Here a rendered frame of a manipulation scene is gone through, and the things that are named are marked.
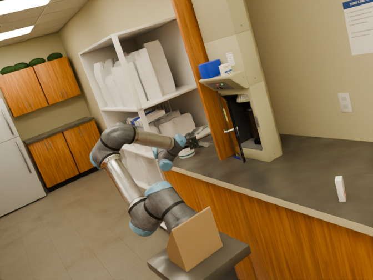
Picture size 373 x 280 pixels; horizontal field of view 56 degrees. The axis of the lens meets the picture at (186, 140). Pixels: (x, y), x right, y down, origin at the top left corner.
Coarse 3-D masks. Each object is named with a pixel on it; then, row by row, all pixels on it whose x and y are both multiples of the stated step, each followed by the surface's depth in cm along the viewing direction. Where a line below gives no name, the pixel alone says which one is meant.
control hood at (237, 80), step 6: (234, 72) 202; (240, 72) 196; (210, 78) 210; (216, 78) 203; (222, 78) 199; (228, 78) 195; (234, 78) 195; (240, 78) 197; (246, 78) 199; (204, 84) 222; (228, 84) 204; (234, 84) 200; (240, 84) 197; (246, 84) 199; (216, 90) 223
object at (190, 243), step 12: (204, 216) 139; (180, 228) 134; (192, 228) 137; (204, 228) 140; (216, 228) 143; (168, 240) 139; (180, 240) 134; (192, 240) 137; (204, 240) 140; (216, 240) 143; (168, 252) 145; (180, 252) 134; (192, 252) 137; (204, 252) 140; (180, 264) 139; (192, 264) 138
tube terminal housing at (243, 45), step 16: (208, 48) 218; (224, 48) 205; (240, 48) 195; (256, 48) 212; (240, 64) 199; (256, 64) 202; (256, 80) 203; (256, 96) 204; (256, 112) 204; (272, 112) 216; (272, 128) 211; (272, 144) 212; (272, 160) 213
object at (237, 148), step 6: (222, 96) 211; (222, 102) 216; (222, 108) 227; (228, 108) 199; (228, 114) 206; (228, 120) 215; (228, 126) 225; (234, 126) 202; (234, 132) 205; (234, 138) 214; (234, 144) 224; (234, 150) 234; (240, 150) 206; (240, 156) 213
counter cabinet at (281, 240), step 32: (192, 192) 258; (224, 192) 217; (224, 224) 235; (256, 224) 200; (288, 224) 175; (320, 224) 155; (256, 256) 215; (288, 256) 186; (320, 256) 164; (352, 256) 146
